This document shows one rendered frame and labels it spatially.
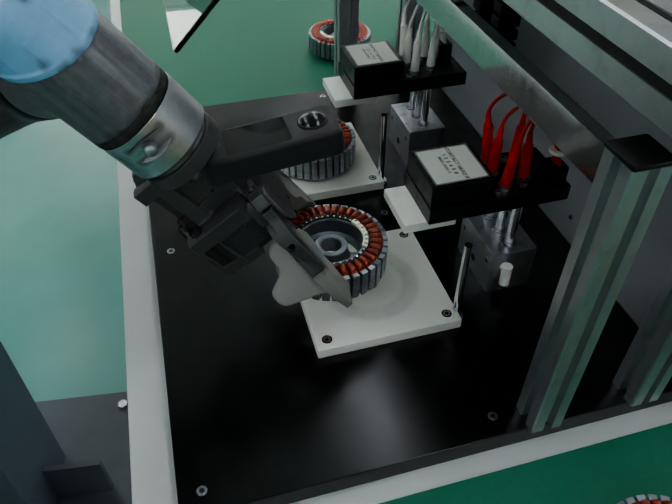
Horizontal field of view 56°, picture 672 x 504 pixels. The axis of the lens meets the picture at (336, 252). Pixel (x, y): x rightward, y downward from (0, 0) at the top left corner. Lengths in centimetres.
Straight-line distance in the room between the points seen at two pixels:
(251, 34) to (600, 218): 95
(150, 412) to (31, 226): 157
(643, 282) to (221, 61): 80
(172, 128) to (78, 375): 125
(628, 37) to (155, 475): 49
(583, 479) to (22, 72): 54
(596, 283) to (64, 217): 186
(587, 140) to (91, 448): 129
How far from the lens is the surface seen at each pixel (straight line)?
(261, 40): 126
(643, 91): 42
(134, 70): 47
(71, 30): 45
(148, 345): 69
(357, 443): 57
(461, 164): 61
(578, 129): 46
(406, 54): 82
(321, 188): 80
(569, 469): 62
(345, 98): 79
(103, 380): 165
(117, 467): 149
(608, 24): 44
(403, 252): 71
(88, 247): 201
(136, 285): 75
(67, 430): 158
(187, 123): 49
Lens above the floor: 126
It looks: 43 degrees down
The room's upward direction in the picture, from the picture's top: straight up
